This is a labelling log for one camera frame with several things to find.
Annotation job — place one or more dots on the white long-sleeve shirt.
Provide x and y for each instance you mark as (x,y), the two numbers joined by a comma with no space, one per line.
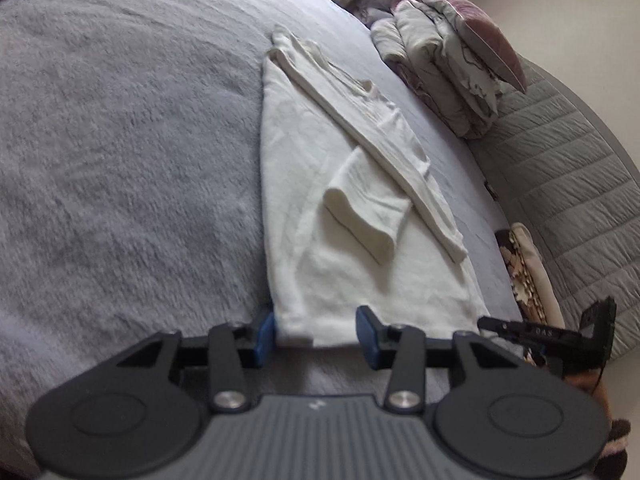
(310,185)

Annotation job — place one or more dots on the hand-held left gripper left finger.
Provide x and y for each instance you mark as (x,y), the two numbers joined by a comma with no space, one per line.
(265,336)

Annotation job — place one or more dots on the maroon pillow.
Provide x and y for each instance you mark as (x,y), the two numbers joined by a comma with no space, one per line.
(485,30)

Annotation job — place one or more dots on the printed grey pillow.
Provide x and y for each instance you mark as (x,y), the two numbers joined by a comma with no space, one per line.
(465,65)

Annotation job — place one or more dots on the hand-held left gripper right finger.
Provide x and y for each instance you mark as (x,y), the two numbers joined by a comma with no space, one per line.
(367,336)

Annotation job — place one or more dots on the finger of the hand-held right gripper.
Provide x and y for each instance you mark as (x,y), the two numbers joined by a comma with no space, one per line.
(500,327)

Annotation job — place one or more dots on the folded grey quilt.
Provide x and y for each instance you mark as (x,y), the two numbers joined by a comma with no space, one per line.
(430,65)

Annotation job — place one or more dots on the small brown object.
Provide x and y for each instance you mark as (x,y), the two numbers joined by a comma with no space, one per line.
(490,190)

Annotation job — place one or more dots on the dark grey bundled cloth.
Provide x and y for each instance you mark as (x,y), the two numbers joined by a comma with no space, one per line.
(375,5)

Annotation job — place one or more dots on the quilted grey headboard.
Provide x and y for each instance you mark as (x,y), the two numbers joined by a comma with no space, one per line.
(575,170)

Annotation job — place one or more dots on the bed with grey blanket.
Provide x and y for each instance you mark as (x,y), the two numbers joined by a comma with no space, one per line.
(125,135)

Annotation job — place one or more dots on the person's right hand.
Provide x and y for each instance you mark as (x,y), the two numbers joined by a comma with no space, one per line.
(587,385)

